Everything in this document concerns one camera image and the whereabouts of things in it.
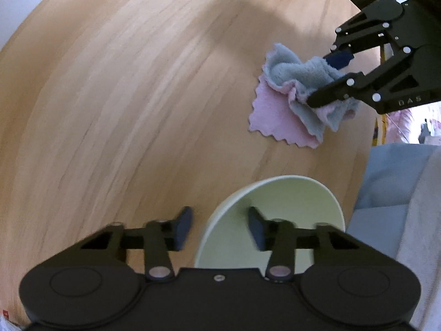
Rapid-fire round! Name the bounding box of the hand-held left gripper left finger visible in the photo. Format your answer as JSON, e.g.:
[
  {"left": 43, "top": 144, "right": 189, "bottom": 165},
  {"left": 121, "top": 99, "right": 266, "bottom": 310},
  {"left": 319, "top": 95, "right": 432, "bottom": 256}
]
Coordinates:
[{"left": 80, "top": 206, "right": 194, "bottom": 281}]

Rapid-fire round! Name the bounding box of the grey blanket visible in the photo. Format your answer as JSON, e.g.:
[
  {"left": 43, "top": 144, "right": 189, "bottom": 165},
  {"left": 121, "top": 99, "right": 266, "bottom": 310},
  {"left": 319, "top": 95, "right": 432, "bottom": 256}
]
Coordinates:
[{"left": 396, "top": 151, "right": 441, "bottom": 331}]

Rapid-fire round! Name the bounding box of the pink fluffy cloth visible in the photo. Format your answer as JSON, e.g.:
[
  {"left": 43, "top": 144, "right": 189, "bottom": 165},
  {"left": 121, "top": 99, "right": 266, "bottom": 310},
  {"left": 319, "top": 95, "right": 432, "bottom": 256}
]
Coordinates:
[{"left": 383, "top": 108, "right": 441, "bottom": 144}]

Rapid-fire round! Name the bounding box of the pink and grey cleaning cloth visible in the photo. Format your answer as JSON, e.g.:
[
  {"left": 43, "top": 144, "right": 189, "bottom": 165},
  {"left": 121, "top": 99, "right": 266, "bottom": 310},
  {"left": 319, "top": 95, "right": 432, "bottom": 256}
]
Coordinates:
[{"left": 248, "top": 43, "right": 361, "bottom": 150}]

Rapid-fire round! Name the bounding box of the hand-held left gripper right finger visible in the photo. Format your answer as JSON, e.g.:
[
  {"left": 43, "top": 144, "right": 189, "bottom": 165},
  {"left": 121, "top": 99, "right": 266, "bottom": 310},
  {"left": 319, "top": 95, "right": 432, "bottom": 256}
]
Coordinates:
[{"left": 248, "top": 207, "right": 363, "bottom": 282}]

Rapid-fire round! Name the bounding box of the yellow strip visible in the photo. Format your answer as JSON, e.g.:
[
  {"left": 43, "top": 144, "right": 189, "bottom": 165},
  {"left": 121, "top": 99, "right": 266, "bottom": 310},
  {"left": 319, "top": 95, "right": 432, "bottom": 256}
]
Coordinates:
[{"left": 373, "top": 116, "right": 387, "bottom": 146}]

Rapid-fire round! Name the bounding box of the pale green plate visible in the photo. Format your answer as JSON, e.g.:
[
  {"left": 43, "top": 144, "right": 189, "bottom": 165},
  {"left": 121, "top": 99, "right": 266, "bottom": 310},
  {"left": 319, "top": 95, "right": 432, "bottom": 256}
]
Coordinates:
[{"left": 194, "top": 175, "right": 346, "bottom": 273}]

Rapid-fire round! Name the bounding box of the blue and grey fabric pile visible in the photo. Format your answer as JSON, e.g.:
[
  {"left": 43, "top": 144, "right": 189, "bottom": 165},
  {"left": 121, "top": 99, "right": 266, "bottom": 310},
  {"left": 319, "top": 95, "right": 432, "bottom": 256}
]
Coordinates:
[{"left": 346, "top": 143, "right": 441, "bottom": 260}]

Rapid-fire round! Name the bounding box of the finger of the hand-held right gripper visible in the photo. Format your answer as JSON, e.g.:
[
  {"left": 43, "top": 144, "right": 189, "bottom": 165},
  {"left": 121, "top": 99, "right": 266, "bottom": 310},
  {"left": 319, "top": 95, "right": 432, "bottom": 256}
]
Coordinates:
[
  {"left": 306, "top": 44, "right": 441, "bottom": 115},
  {"left": 323, "top": 0, "right": 408, "bottom": 69}
]

